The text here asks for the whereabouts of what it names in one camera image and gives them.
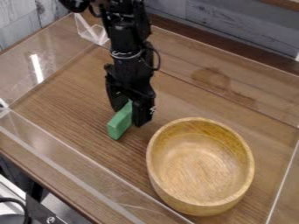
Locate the black metal table frame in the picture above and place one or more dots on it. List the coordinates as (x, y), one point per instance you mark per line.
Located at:
(21, 196)

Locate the clear acrylic corner bracket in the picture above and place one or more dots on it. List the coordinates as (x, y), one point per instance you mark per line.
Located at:
(93, 33)

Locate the green rectangular block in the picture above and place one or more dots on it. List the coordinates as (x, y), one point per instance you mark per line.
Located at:
(120, 122)

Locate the brown wooden bowl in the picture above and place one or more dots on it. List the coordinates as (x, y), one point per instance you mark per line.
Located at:
(200, 166)

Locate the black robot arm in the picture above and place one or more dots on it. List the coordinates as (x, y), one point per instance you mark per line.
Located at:
(124, 20)

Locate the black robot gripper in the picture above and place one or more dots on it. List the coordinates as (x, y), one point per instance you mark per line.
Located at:
(128, 83)

